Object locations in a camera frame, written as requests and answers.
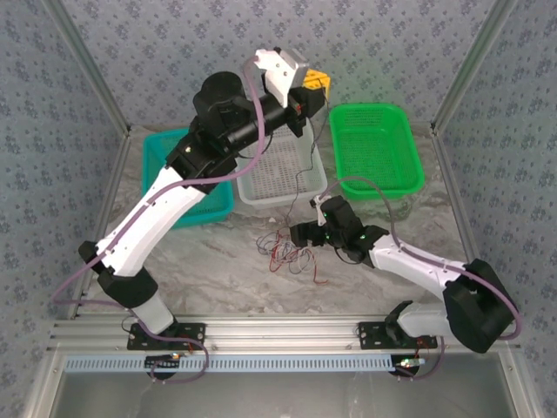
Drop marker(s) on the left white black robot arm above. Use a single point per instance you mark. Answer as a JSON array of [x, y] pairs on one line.
[[148, 217]]

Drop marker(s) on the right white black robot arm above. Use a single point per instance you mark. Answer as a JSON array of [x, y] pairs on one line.
[[413, 261]]

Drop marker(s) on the green plastic basket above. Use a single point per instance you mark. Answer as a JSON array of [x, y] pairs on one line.
[[374, 148]]

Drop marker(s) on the white plastic basket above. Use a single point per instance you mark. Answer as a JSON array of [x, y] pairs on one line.
[[278, 174]]

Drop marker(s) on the teal plastic basket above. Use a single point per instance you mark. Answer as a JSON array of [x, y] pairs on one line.
[[152, 148]]

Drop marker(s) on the small circuit board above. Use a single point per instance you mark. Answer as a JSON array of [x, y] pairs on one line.
[[163, 362], [409, 363]]

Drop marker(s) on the grey metal panel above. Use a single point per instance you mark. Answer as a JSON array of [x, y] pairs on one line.
[[278, 396]]

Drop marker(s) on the aluminium side rail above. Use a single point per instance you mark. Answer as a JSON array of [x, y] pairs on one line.
[[447, 165], [109, 196]]

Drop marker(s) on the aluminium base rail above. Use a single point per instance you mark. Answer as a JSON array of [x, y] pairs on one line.
[[283, 333]]

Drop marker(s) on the aluminium frame post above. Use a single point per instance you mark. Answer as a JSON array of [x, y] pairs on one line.
[[87, 65], [474, 65]]

